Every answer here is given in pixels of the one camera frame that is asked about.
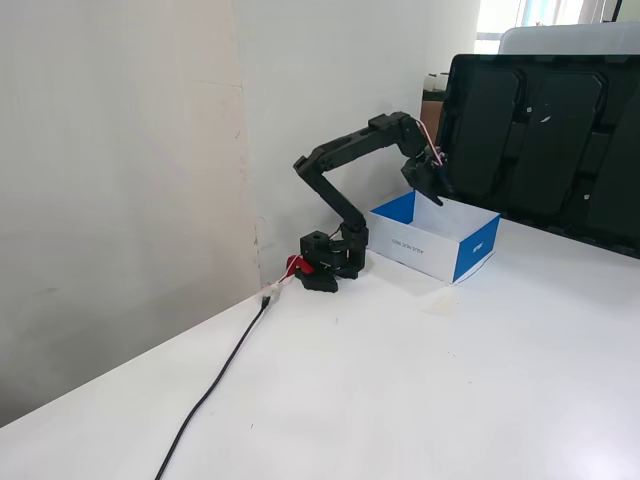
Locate white taped cable joint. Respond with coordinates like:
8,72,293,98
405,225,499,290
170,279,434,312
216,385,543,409
259,279,287,302

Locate red and white base wires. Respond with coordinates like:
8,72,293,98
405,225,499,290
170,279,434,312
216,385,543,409
277,259,303,287

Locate red clamp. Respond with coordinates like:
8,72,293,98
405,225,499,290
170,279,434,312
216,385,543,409
284,253,316,276

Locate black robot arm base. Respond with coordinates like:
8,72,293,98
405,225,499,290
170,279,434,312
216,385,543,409
292,227,370,294

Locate black moulded plastic tray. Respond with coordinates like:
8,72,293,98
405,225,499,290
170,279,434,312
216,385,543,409
433,51,640,261

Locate black power cable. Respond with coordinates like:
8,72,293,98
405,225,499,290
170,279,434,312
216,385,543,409
153,295,272,480

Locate red and white arm wires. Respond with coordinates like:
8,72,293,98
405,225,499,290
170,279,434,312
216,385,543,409
413,118,449,167

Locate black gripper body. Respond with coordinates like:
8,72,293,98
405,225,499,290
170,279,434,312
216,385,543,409
399,147,444,196

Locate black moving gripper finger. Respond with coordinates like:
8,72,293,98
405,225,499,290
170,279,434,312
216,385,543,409
431,165,457,197

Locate blue and white cardboard box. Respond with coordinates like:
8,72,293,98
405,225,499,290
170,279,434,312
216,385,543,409
368,189,502,286

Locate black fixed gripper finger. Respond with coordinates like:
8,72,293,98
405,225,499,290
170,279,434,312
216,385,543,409
411,180,445,208

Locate white plastic container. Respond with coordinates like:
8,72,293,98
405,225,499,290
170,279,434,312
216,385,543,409
498,20,640,57

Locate brown cardboard carton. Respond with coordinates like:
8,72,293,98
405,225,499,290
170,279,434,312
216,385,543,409
419,98,444,143

